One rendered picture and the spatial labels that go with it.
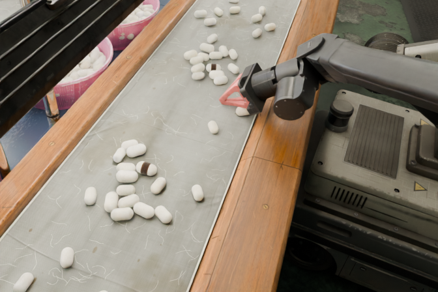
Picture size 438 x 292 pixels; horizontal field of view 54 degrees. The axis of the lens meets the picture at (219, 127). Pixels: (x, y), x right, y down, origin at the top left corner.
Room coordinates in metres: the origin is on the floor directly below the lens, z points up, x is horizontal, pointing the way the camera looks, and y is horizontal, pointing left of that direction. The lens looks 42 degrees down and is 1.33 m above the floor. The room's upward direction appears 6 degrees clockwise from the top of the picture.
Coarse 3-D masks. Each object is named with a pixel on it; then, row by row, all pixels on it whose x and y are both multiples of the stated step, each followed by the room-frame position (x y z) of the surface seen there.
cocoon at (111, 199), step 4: (112, 192) 0.45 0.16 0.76; (108, 196) 0.44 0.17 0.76; (112, 196) 0.44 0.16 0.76; (116, 196) 0.44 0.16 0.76; (108, 200) 0.43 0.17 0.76; (112, 200) 0.43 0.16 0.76; (116, 200) 0.43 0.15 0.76; (104, 204) 0.43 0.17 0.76; (108, 204) 0.42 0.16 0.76; (112, 204) 0.42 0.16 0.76; (116, 204) 0.43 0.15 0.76; (104, 208) 0.42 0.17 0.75; (108, 208) 0.42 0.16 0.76; (112, 208) 0.42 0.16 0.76; (116, 208) 0.42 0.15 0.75
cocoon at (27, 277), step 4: (28, 272) 0.29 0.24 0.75; (24, 276) 0.29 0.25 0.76; (28, 276) 0.29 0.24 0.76; (32, 276) 0.29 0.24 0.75; (20, 280) 0.28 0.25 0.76; (24, 280) 0.28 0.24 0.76; (28, 280) 0.28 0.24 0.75; (32, 280) 0.29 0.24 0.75; (16, 284) 0.27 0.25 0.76; (20, 284) 0.28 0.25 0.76; (24, 284) 0.28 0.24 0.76; (28, 284) 0.28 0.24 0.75; (16, 288) 0.27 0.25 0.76; (20, 288) 0.27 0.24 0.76; (24, 288) 0.27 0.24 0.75
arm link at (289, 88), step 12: (300, 48) 0.70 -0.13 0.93; (312, 48) 0.67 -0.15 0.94; (300, 60) 0.67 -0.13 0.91; (300, 72) 0.65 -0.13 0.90; (312, 72) 0.67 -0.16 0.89; (288, 84) 0.64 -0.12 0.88; (300, 84) 0.63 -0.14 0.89; (312, 84) 0.64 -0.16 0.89; (276, 96) 0.62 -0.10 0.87; (288, 96) 0.61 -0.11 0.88; (300, 96) 0.60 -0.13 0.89; (312, 96) 0.62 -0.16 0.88; (276, 108) 0.61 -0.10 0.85; (288, 108) 0.60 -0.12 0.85; (300, 108) 0.60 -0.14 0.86; (288, 120) 0.61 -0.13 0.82
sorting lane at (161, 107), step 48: (240, 0) 1.27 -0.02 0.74; (288, 0) 1.31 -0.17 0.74; (192, 48) 0.95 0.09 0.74; (240, 48) 0.98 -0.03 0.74; (144, 96) 0.73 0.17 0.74; (192, 96) 0.75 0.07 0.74; (240, 96) 0.77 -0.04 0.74; (96, 144) 0.57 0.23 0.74; (144, 144) 0.59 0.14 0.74; (192, 144) 0.60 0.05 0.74; (240, 144) 0.62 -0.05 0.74; (48, 192) 0.45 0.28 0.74; (144, 192) 0.47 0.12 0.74; (0, 240) 0.35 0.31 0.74; (48, 240) 0.36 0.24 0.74; (96, 240) 0.37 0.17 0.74; (144, 240) 0.38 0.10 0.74; (192, 240) 0.39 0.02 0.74; (0, 288) 0.27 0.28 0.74; (48, 288) 0.28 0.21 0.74; (96, 288) 0.29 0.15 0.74; (144, 288) 0.30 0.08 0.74
